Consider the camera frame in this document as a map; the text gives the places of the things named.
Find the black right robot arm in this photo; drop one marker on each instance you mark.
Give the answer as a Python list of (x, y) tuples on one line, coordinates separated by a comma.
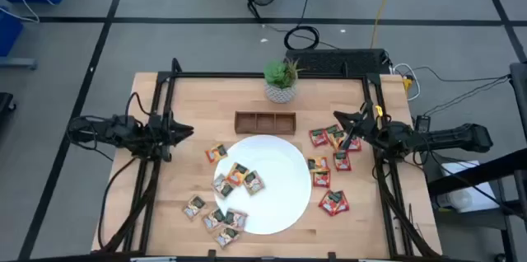
[(444, 138)]

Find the succulent in patterned grey pot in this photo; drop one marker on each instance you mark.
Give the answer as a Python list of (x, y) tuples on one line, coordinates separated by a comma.
[(280, 91)]

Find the black metal stand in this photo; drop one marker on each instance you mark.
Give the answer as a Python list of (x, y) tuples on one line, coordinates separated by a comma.
[(477, 171)]

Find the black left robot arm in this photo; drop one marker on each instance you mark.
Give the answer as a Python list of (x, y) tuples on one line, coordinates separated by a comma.
[(119, 130)]

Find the black power adapter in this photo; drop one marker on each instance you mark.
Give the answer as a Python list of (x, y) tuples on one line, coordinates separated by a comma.
[(422, 124)]

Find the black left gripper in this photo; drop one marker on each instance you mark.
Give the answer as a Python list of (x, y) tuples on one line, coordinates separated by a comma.
[(164, 134)]

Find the yellow plug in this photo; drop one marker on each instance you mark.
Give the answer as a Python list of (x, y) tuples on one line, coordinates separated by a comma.
[(407, 83)]

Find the white box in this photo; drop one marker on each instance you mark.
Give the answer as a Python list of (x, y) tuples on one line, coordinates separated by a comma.
[(483, 194)]

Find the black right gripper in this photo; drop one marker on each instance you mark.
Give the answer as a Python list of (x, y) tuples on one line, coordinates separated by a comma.
[(372, 128)]

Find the blue cart with grey base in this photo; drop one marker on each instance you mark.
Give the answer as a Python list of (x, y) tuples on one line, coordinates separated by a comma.
[(8, 31)]

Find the white round woven placemat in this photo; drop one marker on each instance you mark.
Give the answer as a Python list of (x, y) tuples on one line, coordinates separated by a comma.
[(280, 188)]

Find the orange tea packet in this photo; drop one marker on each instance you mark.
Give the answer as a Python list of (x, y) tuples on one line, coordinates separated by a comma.
[(216, 153), (318, 164), (331, 129), (237, 174), (337, 141)]

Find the wooden three-compartment tray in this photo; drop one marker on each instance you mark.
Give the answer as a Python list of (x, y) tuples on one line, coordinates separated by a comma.
[(265, 122)]

